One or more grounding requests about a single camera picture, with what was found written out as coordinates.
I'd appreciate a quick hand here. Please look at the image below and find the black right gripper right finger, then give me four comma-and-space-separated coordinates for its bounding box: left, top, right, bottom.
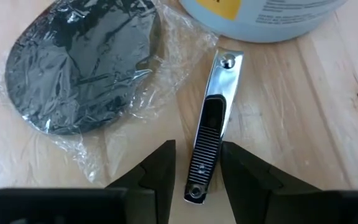
220, 141, 321, 224

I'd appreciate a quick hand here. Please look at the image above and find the silver nail clipper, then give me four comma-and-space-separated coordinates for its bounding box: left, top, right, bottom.
183, 47, 245, 205

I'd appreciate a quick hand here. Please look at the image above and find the black disc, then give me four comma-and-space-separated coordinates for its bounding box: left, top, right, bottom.
0, 0, 220, 187

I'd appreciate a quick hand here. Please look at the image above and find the yellow label disinfecting wipes canister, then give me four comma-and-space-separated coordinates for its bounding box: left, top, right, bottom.
178, 0, 349, 44

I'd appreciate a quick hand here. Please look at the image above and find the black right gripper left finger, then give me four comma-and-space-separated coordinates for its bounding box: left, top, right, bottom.
105, 139, 177, 224

